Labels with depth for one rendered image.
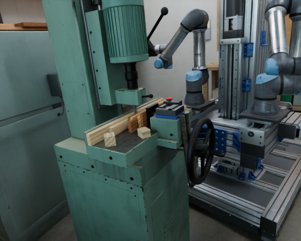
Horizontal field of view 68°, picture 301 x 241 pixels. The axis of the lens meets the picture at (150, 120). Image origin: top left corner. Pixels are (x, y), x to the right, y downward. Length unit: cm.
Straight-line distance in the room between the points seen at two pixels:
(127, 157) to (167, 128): 23
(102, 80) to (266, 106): 92
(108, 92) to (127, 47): 24
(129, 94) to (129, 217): 56
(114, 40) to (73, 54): 25
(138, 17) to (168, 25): 355
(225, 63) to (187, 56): 283
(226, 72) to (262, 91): 31
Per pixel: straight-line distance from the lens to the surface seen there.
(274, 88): 142
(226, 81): 162
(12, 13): 343
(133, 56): 97
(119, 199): 110
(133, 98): 104
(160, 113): 96
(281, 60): 117
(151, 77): 479
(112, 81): 109
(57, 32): 122
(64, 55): 121
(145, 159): 93
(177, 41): 167
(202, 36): 176
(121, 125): 101
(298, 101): 380
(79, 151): 116
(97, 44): 109
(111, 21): 100
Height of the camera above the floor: 126
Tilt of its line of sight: 19 degrees down
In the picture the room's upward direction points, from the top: 5 degrees counter-clockwise
